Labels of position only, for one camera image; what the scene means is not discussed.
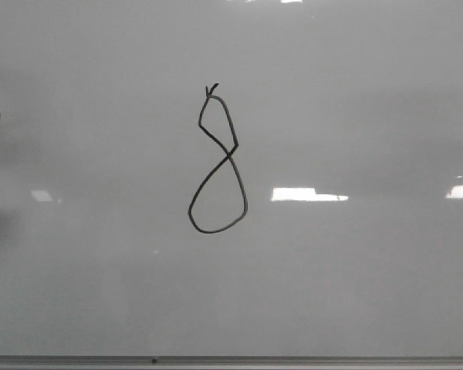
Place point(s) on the white whiteboard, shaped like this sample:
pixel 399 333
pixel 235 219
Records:
pixel 231 178

